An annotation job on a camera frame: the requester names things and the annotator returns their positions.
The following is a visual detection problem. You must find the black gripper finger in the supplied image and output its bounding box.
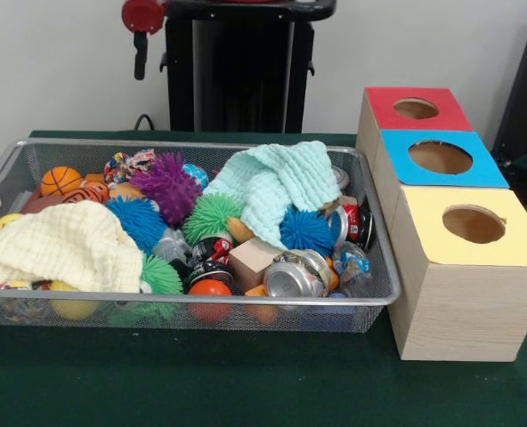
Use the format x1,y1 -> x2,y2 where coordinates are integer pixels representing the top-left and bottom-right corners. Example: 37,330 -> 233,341
134,32 -> 150,81

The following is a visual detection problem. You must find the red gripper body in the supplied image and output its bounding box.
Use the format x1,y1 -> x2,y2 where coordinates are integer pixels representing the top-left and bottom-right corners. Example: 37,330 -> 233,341
122,0 -> 166,35

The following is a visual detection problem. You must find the small crushed clear bottle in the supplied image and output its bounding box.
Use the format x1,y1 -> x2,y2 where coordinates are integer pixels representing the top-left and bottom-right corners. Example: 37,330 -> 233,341
333,242 -> 374,299

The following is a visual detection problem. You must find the clear mesh bin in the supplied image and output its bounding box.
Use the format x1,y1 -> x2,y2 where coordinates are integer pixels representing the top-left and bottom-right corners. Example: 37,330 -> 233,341
0,138 -> 402,334

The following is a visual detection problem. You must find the wooden box with three holes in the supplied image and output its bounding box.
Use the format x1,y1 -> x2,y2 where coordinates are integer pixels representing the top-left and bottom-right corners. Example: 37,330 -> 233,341
355,86 -> 527,363

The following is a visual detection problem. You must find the purple spiky ball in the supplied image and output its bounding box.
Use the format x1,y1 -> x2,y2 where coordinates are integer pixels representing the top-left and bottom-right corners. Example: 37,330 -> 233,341
127,152 -> 202,227

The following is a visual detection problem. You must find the tiger striped toy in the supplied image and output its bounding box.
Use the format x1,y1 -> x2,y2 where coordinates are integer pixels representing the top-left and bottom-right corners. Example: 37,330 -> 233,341
61,181 -> 111,206

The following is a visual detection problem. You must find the orange mini basketball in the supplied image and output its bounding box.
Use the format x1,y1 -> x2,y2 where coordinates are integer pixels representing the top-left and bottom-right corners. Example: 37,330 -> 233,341
40,166 -> 85,197

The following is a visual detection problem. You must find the blue spiky ball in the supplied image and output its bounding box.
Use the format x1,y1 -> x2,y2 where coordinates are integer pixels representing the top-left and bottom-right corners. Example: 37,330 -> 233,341
279,205 -> 337,257
101,193 -> 165,254

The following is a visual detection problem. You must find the green spiky ball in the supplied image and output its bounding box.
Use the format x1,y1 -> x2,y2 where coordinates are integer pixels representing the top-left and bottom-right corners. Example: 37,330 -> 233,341
137,254 -> 184,296
182,192 -> 245,246

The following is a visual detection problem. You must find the mint green cloth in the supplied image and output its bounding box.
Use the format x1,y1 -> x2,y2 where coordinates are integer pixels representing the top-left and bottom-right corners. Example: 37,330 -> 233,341
201,141 -> 342,250

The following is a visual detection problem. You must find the cream yellow cloth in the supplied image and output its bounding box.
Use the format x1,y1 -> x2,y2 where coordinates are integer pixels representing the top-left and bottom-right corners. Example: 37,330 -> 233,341
0,200 -> 144,294

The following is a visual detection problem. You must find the orange red ball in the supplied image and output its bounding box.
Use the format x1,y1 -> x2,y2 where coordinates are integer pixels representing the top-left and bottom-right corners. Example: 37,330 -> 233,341
189,278 -> 233,324

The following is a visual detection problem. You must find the crushed silver can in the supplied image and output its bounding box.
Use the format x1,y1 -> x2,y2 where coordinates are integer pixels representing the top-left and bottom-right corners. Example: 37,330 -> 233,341
262,249 -> 333,299

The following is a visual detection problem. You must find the dark green table cloth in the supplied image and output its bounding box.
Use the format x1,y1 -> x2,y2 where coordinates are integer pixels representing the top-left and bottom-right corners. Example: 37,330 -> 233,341
0,129 -> 527,427

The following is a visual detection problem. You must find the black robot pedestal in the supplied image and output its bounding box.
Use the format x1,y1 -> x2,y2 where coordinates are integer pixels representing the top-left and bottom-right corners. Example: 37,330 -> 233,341
150,0 -> 337,134

